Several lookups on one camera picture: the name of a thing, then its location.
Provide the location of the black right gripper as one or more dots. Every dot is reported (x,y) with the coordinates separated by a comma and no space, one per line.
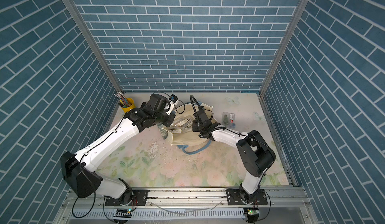
(195,124)

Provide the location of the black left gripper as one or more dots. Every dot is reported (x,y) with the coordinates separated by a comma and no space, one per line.
(171,116)

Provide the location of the cream canvas tote bag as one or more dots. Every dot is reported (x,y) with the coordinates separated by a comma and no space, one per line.
(188,142)

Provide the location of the clear compass set case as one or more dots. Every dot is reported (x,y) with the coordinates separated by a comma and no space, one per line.
(225,119)

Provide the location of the clear compass case blue insert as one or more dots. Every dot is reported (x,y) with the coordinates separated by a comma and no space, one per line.
(232,123)

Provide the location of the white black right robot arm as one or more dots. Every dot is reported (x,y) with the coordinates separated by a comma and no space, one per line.
(256,155)

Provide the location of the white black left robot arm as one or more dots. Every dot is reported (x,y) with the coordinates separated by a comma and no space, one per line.
(79,169)

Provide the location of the clear compass case front left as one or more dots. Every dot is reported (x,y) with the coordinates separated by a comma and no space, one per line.
(183,123)

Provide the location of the yellow pencil cup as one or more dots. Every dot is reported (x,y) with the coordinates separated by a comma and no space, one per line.
(125,110)

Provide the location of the coloured pencils bundle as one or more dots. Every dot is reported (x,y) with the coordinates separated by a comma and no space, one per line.
(123,102)

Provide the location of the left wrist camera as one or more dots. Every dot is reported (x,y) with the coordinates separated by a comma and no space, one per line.
(173,101)

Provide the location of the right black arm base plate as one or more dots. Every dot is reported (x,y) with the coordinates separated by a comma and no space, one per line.
(246,196)

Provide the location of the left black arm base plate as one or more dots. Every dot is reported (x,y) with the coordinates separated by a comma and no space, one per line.
(133,198)

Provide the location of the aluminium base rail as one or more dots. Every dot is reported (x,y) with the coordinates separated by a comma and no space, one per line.
(223,205)

